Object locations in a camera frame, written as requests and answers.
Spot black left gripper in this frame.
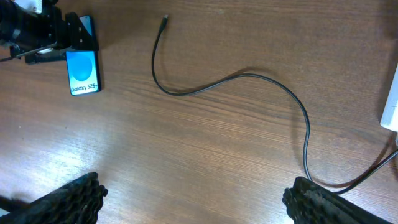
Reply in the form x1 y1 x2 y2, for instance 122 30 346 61
9 0 99 65

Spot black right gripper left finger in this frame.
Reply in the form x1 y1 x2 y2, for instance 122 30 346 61
1 172 108 224

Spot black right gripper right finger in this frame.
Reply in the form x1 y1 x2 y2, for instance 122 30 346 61
282 177 390 224

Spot blue Galaxy smartphone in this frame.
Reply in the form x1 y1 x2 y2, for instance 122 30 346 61
65 14 103 97

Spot black USB charging cable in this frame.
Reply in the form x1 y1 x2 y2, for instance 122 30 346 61
151 14 398 195

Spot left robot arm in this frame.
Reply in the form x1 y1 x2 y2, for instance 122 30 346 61
1 0 99 65

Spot white power strip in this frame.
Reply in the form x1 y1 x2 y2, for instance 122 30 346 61
380 69 398 132

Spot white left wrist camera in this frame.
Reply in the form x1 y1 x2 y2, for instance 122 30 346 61
14 0 42 14

